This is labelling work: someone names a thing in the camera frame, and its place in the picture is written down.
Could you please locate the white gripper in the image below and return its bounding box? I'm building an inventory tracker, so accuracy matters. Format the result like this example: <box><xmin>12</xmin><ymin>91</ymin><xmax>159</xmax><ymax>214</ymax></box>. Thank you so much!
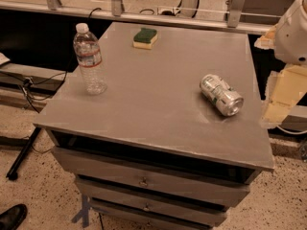
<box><xmin>254</xmin><ymin>0</ymin><xmax>307</xmax><ymax>125</ymax></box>

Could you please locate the silver green 7up can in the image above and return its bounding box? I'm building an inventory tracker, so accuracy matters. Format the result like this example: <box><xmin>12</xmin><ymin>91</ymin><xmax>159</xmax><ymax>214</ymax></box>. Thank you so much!
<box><xmin>200</xmin><ymin>74</ymin><xmax>244</xmax><ymax>117</ymax></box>

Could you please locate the white power strip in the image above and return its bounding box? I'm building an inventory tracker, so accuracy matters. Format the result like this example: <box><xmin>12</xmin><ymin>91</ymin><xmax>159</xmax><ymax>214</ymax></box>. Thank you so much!
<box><xmin>157</xmin><ymin>7</ymin><xmax>177</xmax><ymax>16</ymax></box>

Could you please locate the green yellow sponge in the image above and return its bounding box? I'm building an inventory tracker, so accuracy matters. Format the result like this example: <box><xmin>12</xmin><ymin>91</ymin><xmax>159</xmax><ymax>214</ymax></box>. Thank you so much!
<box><xmin>132</xmin><ymin>28</ymin><xmax>157</xmax><ymax>50</ymax></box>

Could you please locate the grey drawer cabinet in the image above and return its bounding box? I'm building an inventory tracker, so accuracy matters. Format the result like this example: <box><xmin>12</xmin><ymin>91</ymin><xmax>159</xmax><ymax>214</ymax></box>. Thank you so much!
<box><xmin>35</xmin><ymin>23</ymin><xmax>274</xmax><ymax>230</ymax></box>

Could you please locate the clear plastic water bottle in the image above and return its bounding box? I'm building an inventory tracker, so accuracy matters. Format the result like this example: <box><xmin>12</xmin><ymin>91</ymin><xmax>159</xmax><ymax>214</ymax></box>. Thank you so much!
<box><xmin>73</xmin><ymin>23</ymin><xmax>107</xmax><ymax>95</ymax></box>

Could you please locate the black stand leg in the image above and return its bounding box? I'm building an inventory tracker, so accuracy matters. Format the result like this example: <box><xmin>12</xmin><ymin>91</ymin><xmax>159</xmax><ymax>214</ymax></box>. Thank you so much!
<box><xmin>6</xmin><ymin>127</ymin><xmax>40</xmax><ymax>181</ymax></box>

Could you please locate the black shoe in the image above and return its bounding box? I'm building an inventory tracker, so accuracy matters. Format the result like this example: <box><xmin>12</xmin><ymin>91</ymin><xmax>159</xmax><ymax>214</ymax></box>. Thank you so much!
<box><xmin>0</xmin><ymin>204</ymin><xmax>28</xmax><ymax>230</ymax></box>

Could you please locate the white cable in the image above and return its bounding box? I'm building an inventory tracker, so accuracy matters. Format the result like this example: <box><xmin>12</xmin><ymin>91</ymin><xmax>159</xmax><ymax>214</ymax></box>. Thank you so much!
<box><xmin>276</xmin><ymin>124</ymin><xmax>307</xmax><ymax>136</ymax></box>

